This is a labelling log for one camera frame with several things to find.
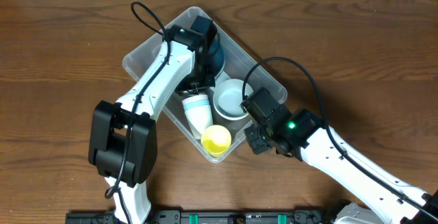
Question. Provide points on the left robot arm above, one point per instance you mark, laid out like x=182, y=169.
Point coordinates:
x=123, y=139

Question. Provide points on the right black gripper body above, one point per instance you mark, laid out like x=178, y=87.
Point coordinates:
x=261, y=139

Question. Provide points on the dark blue bowl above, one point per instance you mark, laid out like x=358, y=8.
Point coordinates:
x=217, y=56

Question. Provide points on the yellow cup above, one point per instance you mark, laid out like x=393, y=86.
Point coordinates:
x=216, y=139

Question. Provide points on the light blue cup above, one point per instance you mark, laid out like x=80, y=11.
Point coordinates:
x=195, y=104

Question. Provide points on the cream white cup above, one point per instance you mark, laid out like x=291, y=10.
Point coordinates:
x=199, y=118

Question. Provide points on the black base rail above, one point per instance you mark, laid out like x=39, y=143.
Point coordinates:
x=177, y=217

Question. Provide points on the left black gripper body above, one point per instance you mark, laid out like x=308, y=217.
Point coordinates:
x=200, y=81

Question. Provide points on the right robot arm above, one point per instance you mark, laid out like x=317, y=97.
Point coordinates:
x=304, y=136

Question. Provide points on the white paper label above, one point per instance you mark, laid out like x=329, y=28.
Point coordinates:
x=221, y=77

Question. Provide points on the grey small bowl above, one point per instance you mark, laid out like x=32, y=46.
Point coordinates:
x=227, y=99

